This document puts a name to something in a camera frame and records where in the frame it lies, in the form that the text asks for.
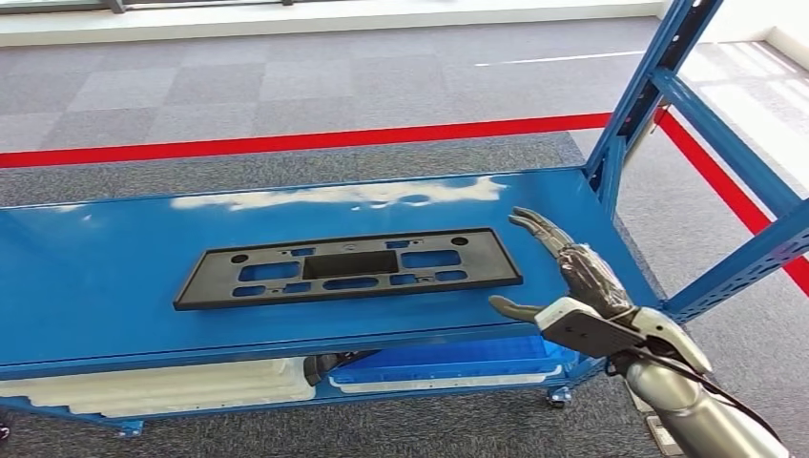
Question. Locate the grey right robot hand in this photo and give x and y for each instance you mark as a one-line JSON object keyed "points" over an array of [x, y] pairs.
{"points": [[594, 278]]}

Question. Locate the black plastic panel with cutouts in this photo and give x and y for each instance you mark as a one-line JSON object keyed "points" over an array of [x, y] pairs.
{"points": [[493, 265]]}

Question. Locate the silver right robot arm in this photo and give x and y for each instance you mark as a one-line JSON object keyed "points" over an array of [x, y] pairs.
{"points": [[682, 411]]}

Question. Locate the black curved plastic part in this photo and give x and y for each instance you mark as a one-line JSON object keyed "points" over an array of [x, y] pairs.
{"points": [[319, 368]]}

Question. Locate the blue metal shelf rack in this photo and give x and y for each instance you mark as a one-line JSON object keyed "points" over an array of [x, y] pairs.
{"points": [[95, 284]]}

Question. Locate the grey floor outlet cover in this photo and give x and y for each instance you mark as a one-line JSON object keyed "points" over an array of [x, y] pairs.
{"points": [[639, 401], [660, 439]]}

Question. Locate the blue plastic crate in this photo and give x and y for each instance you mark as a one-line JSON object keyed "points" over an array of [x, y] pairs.
{"points": [[442, 357]]}

